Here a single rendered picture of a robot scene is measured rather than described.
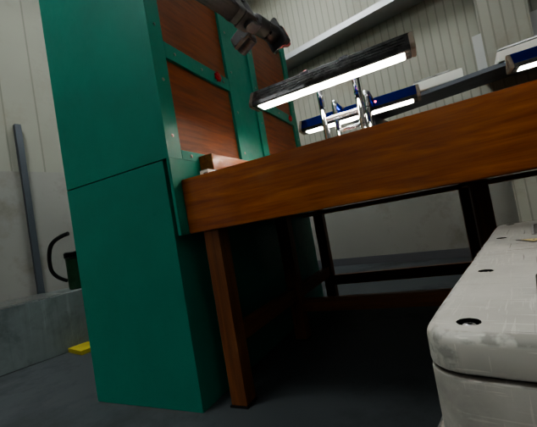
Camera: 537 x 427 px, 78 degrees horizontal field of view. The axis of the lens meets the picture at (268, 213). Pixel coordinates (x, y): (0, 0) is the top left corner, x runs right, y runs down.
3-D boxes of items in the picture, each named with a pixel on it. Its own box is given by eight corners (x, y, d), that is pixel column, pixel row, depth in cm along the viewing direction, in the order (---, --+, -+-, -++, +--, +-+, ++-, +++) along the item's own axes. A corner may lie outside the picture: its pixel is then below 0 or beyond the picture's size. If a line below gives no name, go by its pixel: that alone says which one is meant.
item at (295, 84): (416, 47, 106) (412, 24, 106) (248, 108, 134) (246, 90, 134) (417, 56, 113) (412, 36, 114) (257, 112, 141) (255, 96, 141)
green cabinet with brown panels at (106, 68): (169, 157, 110) (124, -115, 114) (66, 191, 134) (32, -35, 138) (307, 179, 232) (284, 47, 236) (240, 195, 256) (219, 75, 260)
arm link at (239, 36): (251, 20, 97) (239, -1, 99) (226, 50, 103) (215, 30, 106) (274, 36, 107) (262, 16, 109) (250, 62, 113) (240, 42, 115)
